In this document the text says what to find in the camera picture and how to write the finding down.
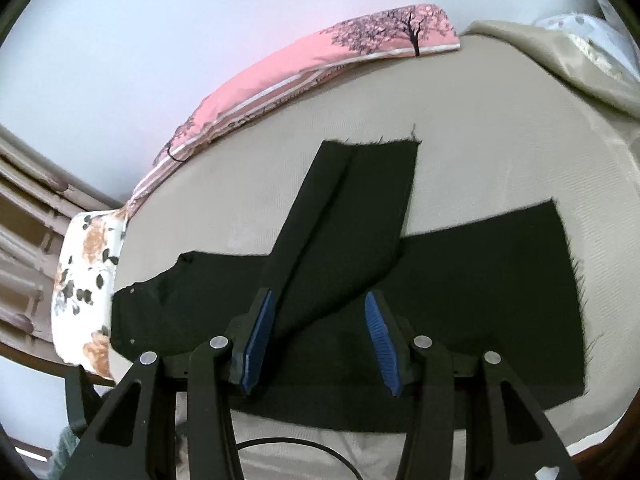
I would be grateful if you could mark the white dotted cloth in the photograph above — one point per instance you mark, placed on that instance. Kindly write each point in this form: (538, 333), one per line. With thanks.
(600, 35)

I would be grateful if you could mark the white floral pillow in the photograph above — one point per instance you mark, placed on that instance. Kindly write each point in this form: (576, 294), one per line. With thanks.
(85, 280)

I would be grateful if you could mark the black pants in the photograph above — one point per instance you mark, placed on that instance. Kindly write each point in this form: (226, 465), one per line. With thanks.
(475, 285)

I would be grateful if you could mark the wooden bed frame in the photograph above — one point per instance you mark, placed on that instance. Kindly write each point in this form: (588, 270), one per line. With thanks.
(605, 452)

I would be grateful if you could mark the beige satin cloth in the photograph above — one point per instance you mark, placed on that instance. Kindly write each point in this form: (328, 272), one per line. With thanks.
(560, 55)

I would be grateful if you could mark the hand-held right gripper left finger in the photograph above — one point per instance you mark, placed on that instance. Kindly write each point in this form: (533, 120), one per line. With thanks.
(260, 330)

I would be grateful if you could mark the beige bed sheet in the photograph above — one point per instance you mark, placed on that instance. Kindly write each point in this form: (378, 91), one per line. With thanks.
(490, 160)

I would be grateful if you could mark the grey-green clothing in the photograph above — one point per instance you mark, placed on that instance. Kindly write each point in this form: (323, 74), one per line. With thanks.
(62, 452)

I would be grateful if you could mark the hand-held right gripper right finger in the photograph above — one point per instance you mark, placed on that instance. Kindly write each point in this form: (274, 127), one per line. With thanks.
(381, 335)

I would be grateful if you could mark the wooden slatted headboard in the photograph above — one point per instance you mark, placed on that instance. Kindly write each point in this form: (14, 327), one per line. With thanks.
(20, 240)

